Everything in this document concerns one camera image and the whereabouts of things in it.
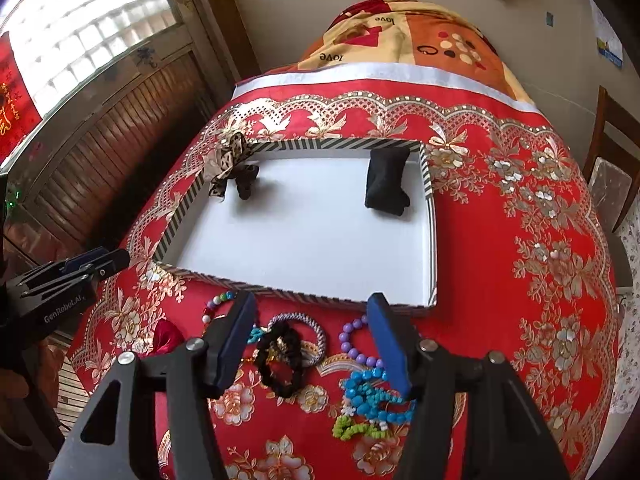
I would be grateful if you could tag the white striped-edge tray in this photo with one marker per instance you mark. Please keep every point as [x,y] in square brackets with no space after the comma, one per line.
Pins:
[305,233]

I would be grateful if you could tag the window with frosted glass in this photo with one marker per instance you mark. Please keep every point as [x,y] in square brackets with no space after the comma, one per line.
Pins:
[60,44]

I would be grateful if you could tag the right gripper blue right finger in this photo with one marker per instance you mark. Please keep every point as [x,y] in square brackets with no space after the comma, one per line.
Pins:
[396,340]

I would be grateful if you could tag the leopard print bow scrunchie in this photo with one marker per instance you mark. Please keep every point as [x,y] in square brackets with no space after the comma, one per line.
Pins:
[228,162]

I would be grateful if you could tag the black fabric pouch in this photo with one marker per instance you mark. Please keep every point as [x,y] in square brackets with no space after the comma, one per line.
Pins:
[383,191]

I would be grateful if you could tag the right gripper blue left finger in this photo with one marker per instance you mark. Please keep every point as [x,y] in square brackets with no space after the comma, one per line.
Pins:
[227,339]

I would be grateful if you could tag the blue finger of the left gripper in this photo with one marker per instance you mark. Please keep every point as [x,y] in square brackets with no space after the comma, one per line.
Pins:
[98,261]

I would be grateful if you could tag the white floral fabric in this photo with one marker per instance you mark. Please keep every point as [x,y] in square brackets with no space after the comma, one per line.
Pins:
[626,385]

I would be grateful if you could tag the red satin bow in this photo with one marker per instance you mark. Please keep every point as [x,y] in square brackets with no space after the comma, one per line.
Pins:
[166,338]

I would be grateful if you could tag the red paper decoration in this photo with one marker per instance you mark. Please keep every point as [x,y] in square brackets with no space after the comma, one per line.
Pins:
[18,114]

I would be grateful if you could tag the orange love print blanket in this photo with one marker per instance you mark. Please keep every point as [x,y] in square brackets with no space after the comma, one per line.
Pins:
[414,33]

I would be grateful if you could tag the wooden chair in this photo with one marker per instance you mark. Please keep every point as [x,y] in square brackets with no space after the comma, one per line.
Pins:
[611,172]

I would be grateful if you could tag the wall calendar poster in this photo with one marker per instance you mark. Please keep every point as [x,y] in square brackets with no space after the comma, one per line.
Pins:
[608,44]

